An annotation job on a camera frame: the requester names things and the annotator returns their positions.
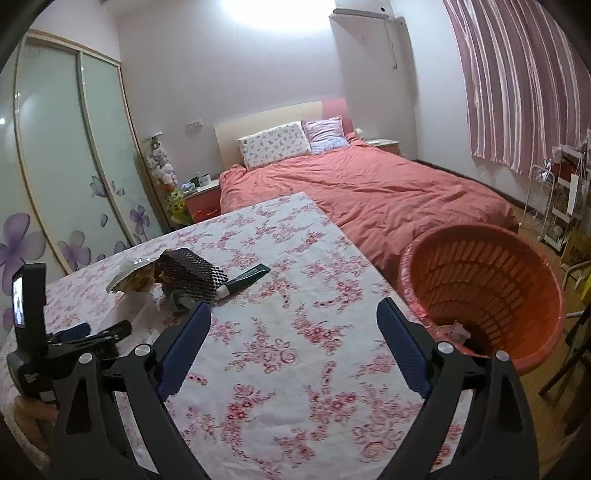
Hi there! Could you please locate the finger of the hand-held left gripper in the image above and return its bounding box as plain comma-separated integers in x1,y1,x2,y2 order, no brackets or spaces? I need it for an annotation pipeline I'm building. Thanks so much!
59,320,134,365
48,322,92,346

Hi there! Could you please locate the white shelf trolley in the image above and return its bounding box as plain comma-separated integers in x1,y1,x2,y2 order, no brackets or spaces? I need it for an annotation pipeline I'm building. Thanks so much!
542,147,591,253

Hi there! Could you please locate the column of plush toys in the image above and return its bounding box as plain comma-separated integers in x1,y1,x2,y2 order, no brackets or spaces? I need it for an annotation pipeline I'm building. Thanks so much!
147,134,190,223

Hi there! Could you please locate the white floral pillow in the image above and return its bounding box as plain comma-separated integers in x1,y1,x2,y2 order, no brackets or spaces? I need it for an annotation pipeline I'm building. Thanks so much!
238,121,313,169

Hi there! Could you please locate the white wire rack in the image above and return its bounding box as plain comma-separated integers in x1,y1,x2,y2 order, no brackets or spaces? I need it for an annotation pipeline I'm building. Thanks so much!
522,164,557,227

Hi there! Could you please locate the pink nightstand with mug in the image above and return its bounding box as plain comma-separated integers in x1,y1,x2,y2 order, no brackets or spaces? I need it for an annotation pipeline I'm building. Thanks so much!
182,178,223,225

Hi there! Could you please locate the pink striped pillow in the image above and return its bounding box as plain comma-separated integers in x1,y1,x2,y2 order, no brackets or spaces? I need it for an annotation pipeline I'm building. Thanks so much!
301,117,350,154

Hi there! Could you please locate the pink nightstand beside window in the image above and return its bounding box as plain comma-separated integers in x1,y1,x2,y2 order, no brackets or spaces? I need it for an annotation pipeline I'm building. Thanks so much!
365,137,402,157

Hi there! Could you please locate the orange plastic laundry basket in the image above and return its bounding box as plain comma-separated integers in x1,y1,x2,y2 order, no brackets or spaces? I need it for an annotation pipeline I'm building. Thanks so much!
397,224,567,376

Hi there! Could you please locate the dark green tube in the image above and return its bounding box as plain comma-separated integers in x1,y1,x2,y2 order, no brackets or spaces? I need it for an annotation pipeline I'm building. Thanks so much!
217,264,272,299

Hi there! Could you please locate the brown paper bag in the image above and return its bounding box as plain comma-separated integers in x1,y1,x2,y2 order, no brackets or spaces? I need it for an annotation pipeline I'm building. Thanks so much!
561,226,591,267

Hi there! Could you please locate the dark wooden chair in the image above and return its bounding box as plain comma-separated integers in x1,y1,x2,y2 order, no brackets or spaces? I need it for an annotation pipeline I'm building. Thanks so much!
538,305,591,435

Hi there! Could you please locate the grey wrapper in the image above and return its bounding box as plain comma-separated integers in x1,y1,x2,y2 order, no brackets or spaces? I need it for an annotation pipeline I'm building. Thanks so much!
161,284,200,315

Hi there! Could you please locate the wardrobe with purple flower print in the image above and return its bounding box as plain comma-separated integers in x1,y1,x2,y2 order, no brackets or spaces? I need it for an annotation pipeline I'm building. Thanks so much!
0,30,167,342

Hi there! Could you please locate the bed with beige pink headboard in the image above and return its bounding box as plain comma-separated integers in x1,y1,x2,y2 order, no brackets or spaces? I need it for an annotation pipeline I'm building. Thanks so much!
213,98,520,278

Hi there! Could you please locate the pink striped curtain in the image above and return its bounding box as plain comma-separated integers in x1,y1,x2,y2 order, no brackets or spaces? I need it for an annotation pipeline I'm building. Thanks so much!
442,0,591,175

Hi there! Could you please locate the white air conditioner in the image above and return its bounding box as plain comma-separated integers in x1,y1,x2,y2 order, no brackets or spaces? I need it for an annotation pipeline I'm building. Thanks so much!
333,6,391,20

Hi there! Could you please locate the floral tablecloth table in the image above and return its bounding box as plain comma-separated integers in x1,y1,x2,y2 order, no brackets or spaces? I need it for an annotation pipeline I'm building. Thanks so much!
0,191,476,480

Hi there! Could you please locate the white paper bag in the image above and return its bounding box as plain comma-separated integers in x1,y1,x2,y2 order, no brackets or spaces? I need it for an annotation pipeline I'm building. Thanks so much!
568,174,585,216

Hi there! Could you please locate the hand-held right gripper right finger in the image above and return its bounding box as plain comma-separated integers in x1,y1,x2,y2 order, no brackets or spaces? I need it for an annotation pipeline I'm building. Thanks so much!
376,298,541,480

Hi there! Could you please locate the red duvet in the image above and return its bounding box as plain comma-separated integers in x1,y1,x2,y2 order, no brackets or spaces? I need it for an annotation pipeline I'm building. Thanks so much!
219,134,520,278

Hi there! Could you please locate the person's left hand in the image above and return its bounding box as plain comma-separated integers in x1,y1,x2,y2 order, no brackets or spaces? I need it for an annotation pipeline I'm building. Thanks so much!
14,395,59,456

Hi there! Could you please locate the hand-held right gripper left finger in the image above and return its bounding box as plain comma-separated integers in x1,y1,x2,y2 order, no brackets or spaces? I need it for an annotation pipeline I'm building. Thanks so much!
48,302,213,480

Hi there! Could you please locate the snack packet with yellow print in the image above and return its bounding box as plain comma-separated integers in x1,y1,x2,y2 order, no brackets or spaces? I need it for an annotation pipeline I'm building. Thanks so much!
105,257,160,294

